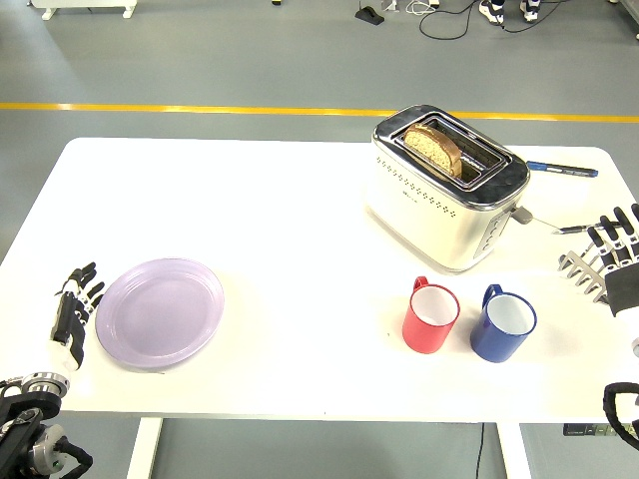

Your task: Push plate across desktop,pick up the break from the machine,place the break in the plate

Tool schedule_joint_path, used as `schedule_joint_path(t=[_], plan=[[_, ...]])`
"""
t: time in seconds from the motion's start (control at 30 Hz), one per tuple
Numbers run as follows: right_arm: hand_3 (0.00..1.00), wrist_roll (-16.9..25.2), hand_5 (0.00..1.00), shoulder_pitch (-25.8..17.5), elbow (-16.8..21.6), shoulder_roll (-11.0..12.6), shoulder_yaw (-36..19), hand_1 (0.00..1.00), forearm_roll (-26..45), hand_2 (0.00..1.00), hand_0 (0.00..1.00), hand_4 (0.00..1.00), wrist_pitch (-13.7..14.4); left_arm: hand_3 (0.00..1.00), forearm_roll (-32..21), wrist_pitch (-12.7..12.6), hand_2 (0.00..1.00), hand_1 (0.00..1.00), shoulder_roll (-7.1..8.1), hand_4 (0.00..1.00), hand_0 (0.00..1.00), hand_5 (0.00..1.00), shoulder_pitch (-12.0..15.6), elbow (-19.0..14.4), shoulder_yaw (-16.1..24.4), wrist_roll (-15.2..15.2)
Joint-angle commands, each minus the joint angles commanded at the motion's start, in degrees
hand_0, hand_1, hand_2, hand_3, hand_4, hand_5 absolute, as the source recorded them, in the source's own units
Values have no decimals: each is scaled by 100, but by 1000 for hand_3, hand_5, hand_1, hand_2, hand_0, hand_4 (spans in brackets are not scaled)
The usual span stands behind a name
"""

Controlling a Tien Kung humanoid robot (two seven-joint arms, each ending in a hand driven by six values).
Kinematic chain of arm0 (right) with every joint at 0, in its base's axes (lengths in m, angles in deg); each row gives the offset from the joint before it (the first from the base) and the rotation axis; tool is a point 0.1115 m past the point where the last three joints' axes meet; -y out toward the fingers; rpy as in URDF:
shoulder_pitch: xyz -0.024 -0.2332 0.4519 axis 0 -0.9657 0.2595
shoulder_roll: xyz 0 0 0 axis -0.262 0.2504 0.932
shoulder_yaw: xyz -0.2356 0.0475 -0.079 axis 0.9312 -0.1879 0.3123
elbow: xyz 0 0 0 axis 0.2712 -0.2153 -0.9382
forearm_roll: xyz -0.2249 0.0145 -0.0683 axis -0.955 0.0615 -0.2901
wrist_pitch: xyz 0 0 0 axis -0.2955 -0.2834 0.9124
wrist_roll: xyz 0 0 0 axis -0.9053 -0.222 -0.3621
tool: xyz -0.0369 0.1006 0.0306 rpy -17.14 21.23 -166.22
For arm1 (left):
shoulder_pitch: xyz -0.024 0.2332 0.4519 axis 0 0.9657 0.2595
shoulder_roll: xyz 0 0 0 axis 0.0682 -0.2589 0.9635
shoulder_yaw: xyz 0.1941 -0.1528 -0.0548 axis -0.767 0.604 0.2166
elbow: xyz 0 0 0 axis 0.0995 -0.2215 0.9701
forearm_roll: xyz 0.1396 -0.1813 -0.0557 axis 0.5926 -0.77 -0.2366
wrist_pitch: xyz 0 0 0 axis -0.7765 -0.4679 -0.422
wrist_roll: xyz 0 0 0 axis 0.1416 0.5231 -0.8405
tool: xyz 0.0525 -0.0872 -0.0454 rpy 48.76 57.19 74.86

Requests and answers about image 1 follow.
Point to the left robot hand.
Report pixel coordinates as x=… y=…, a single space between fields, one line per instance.
x=65 y=319

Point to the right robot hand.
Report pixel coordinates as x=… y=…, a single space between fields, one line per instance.
x=624 y=289

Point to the purple plastic plate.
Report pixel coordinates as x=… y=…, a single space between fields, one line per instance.
x=160 y=314

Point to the brown bread slice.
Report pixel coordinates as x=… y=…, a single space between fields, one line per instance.
x=432 y=145

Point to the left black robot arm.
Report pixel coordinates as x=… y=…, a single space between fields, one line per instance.
x=20 y=409

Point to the black ballpoint pen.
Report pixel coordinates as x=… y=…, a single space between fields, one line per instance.
x=574 y=229

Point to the blue marker pen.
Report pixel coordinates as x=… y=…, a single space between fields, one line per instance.
x=564 y=169

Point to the blue enamel mug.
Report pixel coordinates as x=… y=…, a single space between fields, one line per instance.
x=491 y=346

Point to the black table control panel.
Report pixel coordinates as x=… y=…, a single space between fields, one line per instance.
x=579 y=429

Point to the white table leg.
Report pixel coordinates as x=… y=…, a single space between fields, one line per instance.
x=145 y=449
x=514 y=449

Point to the red enamel mug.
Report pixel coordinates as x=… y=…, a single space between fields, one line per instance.
x=424 y=339

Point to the cream and chrome toaster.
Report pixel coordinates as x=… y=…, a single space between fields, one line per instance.
x=419 y=209

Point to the white and navy shoe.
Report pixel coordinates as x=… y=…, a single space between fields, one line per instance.
x=531 y=9
x=491 y=11

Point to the white furniture base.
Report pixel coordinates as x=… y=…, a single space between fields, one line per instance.
x=85 y=6

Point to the black foot pedal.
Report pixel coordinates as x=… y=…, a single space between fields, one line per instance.
x=369 y=15

